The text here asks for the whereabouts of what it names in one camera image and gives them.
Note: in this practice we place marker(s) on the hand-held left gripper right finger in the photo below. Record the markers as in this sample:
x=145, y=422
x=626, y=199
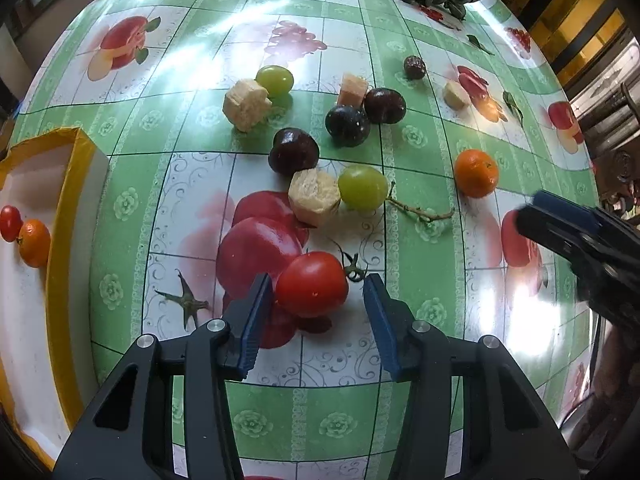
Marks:
x=382, y=330

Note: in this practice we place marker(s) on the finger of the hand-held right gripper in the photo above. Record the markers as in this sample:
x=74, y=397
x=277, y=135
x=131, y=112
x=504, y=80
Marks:
x=565, y=207
x=550, y=232

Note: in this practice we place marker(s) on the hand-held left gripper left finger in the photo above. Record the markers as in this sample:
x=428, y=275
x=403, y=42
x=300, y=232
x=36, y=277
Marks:
x=256, y=325

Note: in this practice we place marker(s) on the large red tomato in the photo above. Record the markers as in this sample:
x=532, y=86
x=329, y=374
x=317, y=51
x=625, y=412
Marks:
x=310, y=285

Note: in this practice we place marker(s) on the orange mandarin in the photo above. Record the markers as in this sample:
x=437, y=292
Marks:
x=35, y=243
x=476, y=173

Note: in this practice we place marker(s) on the brown grape stem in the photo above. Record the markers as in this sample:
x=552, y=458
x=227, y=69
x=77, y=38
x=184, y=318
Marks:
x=417, y=211

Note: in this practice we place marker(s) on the pale sugarcane piece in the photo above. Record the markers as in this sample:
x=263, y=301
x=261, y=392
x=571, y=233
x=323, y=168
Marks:
x=312, y=200
x=246, y=105

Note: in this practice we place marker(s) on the green grape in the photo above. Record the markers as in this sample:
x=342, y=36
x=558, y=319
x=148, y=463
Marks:
x=363, y=188
x=274, y=81

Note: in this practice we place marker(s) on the dark purple plum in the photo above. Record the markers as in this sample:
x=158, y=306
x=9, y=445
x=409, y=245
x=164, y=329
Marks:
x=385, y=105
x=293, y=152
x=347, y=127

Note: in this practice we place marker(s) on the yellow-rimmed white box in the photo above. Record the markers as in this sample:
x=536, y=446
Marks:
x=30, y=320

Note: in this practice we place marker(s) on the green fruit-print tablecloth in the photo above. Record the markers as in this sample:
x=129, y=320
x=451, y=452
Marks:
x=425, y=270

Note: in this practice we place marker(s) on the small green leaf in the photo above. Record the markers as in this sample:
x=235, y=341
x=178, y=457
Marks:
x=479, y=43
x=512, y=106

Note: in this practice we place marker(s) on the small pale fruit piece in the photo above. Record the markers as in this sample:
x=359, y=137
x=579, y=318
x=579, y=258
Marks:
x=455, y=95

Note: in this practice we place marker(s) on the yellow panel door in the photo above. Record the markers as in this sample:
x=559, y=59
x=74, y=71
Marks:
x=575, y=25

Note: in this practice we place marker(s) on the small dark red date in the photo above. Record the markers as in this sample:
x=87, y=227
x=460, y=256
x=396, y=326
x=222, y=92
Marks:
x=414, y=67

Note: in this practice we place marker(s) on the orange melon cube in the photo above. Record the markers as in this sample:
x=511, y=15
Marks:
x=352, y=91

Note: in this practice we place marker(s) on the small red tomato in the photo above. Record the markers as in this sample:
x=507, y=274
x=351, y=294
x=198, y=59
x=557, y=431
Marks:
x=9, y=222

